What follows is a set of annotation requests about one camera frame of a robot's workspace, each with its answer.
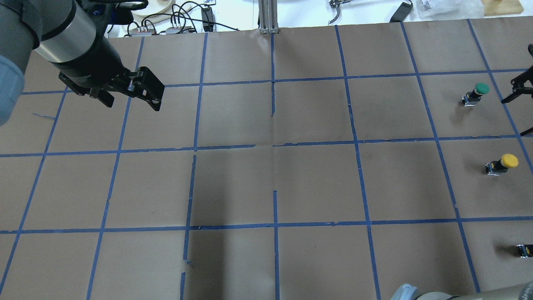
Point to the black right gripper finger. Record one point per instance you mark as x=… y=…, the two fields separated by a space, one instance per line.
x=526 y=132
x=519 y=86

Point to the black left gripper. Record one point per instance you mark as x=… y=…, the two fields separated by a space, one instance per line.
x=92 y=57

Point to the black power adapter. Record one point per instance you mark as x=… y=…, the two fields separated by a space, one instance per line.
x=402 y=12

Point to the green push button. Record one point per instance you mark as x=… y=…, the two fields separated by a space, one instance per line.
x=474 y=97

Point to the wooden cutting board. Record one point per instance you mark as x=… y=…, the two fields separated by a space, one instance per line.
x=494 y=8

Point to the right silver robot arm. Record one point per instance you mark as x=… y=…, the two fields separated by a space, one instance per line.
x=491 y=186

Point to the clear plastic bag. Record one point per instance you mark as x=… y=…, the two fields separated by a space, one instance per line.
x=461 y=9

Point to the red push button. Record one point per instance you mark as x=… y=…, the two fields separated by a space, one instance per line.
x=524 y=250

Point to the aluminium frame post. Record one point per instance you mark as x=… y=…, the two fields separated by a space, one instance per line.
x=268 y=17

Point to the beige tray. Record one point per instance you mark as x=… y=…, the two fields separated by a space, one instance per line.
x=160 y=10

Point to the yellow push button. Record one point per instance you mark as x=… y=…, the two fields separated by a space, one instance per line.
x=506 y=162

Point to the brown paper table mat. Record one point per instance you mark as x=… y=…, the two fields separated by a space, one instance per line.
x=303 y=165

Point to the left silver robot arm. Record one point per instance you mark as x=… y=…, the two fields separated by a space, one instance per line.
x=70 y=34

